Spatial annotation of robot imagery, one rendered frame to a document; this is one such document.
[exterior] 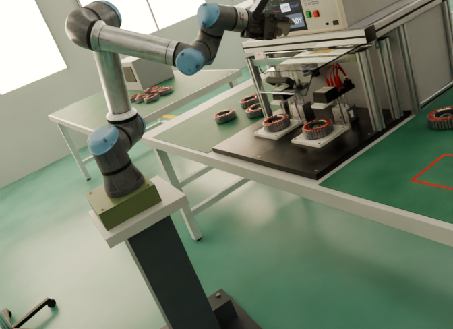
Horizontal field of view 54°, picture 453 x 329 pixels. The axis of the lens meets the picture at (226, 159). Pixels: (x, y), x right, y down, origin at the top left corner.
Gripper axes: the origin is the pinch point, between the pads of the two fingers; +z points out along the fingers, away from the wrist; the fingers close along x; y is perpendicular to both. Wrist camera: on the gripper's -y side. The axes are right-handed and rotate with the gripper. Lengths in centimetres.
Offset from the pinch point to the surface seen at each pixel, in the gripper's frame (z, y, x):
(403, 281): 61, 102, 12
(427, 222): -8, 53, 64
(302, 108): 22.9, 30.5, -16.9
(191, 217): 23, 102, -110
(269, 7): 5.5, -7.9, -20.3
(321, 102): 13.1, 27.4, 4.0
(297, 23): 8.9, -0.7, -7.1
